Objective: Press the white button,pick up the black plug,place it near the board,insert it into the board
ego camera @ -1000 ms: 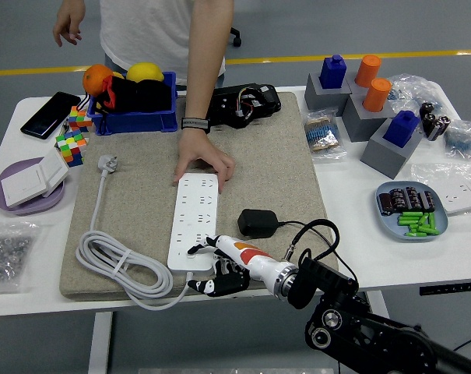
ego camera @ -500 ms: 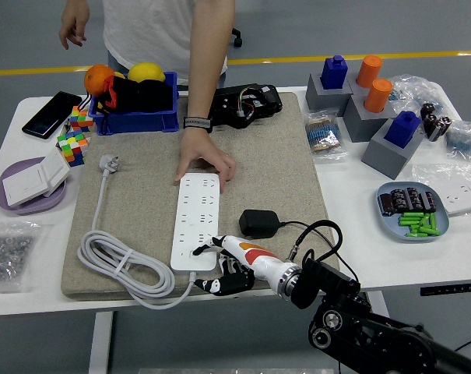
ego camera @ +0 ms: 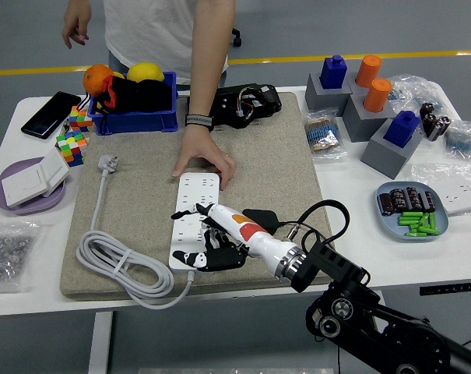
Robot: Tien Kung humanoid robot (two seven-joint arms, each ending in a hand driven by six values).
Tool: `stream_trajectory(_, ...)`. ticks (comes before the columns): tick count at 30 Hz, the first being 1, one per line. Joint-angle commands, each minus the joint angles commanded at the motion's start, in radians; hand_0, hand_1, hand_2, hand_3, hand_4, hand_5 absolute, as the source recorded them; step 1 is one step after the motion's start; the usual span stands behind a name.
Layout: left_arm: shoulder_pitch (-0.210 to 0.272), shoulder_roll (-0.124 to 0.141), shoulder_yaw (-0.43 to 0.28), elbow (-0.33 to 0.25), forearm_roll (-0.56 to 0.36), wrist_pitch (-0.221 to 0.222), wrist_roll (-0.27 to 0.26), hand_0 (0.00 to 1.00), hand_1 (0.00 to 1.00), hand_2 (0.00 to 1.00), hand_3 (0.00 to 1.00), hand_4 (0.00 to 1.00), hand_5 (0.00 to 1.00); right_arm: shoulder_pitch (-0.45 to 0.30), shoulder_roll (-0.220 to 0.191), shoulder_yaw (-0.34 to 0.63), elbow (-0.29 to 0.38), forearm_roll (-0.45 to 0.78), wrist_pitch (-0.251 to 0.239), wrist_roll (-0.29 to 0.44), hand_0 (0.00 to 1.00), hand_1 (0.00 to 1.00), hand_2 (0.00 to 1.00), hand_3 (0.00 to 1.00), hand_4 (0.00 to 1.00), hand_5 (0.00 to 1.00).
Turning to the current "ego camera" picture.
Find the blue square peg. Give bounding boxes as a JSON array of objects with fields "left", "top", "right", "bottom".
[
  {"left": 319, "top": 54, "right": 348, "bottom": 90},
  {"left": 382, "top": 110, "right": 421, "bottom": 148}
]

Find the blue plastic bin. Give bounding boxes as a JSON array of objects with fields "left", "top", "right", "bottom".
[{"left": 88, "top": 71, "right": 179, "bottom": 136}]

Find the black table control panel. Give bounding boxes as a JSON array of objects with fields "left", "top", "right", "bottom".
[{"left": 419, "top": 280, "right": 471, "bottom": 296}]

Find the grey-brown mat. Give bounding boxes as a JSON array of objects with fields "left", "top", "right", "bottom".
[{"left": 59, "top": 91, "right": 339, "bottom": 302}]

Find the purple plate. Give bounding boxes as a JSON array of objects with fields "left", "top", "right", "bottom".
[{"left": 0, "top": 157, "right": 67, "bottom": 216}]

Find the white power strip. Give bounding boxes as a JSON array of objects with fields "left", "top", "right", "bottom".
[{"left": 168, "top": 172, "right": 221, "bottom": 273}]

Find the black pouch with red trim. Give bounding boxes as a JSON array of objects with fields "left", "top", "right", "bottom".
[{"left": 90, "top": 75, "right": 174, "bottom": 116}]

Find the orange fruit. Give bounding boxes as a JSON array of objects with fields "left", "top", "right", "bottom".
[{"left": 83, "top": 64, "right": 115, "bottom": 97}]

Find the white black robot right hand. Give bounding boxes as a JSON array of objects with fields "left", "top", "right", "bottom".
[{"left": 170, "top": 202, "right": 298, "bottom": 280}]

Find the clear bag of blue resistors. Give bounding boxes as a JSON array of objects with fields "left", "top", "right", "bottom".
[{"left": 445, "top": 119, "right": 471, "bottom": 160}]

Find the white wall socket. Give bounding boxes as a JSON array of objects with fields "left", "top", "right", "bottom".
[{"left": 439, "top": 182, "right": 471, "bottom": 215}]

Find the black wristwatch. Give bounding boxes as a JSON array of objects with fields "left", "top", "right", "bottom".
[{"left": 185, "top": 113, "right": 215, "bottom": 132}]

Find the white table leg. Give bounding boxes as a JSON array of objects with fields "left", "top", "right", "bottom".
[{"left": 87, "top": 311, "right": 114, "bottom": 374}]

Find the clear bag of metal nuts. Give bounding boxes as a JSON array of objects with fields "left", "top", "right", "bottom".
[{"left": 0, "top": 220, "right": 40, "bottom": 294}]

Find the blue-grey plate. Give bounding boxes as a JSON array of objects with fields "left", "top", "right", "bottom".
[{"left": 376, "top": 181, "right": 449, "bottom": 242}]

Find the dark brown capacitor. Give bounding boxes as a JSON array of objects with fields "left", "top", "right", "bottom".
[
  {"left": 420, "top": 190, "right": 437, "bottom": 213},
  {"left": 404, "top": 186, "right": 423, "bottom": 211},
  {"left": 377, "top": 192, "right": 395, "bottom": 216},
  {"left": 390, "top": 188, "right": 408, "bottom": 213}
]

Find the orange cylinder peg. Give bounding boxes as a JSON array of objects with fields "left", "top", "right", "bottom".
[
  {"left": 355, "top": 54, "right": 383, "bottom": 89},
  {"left": 363, "top": 77, "right": 394, "bottom": 113}
]

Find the black electronic device with wires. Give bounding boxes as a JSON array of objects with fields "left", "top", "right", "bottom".
[{"left": 210, "top": 83, "right": 283, "bottom": 129}]

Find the white power cable with plug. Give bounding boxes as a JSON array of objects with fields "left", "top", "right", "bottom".
[{"left": 76, "top": 154, "right": 194, "bottom": 311}]

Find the thin black adapter cord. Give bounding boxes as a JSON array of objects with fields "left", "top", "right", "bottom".
[{"left": 276, "top": 220, "right": 342, "bottom": 374}]

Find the person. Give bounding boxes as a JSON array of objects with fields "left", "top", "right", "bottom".
[{"left": 102, "top": 0, "right": 236, "bottom": 89}]

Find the yellow lemon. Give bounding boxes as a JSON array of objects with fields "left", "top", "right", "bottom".
[{"left": 126, "top": 62, "right": 166, "bottom": 83}]

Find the grey socket block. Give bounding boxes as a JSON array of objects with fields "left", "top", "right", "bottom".
[
  {"left": 304, "top": 72, "right": 353, "bottom": 114},
  {"left": 342, "top": 93, "right": 396, "bottom": 143},
  {"left": 360, "top": 118, "right": 424, "bottom": 180},
  {"left": 346, "top": 72, "right": 373, "bottom": 97}
]

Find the black smartphone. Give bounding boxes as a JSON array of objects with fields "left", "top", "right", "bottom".
[{"left": 20, "top": 91, "right": 83, "bottom": 140}]

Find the crumpled clear component bag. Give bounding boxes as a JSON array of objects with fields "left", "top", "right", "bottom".
[{"left": 387, "top": 73, "right": 451, "bottom": 118}]

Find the colourful puzzle cube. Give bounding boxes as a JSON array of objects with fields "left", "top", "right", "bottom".
[
  {"left": 55, "top": 129, "right": 89, "bottom": 168},
  {"left": 68, "top": 105, "right": 94, "bottom": 133}
]

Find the pile of green cylinders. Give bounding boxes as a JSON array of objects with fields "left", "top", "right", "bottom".
[{"left": 397, "top": 211, "right": 441, "bottom": 238}]

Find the person's right hand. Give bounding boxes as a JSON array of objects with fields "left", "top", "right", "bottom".
[{"left": 62, "top": 0, "right": 93, "bottom": 50}]

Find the clear plastic bag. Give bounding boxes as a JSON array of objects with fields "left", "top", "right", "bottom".
[{"left": 409, "top": 161, "right": 471, "bottom": 216}]

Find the white wall switch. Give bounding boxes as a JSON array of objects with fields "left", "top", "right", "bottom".
[{"left": 1, "top": 147, "right": 71, "bottom": 209}]

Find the person's left hand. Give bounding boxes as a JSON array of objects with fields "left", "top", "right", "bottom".
[{"left": 171, "top": 125, "right": 237, "bottom": 192}]

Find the black plug adapter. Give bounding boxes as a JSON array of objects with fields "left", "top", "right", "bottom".
[{"left": 241, "top": 208, "right": 279, "bottom": 235}]

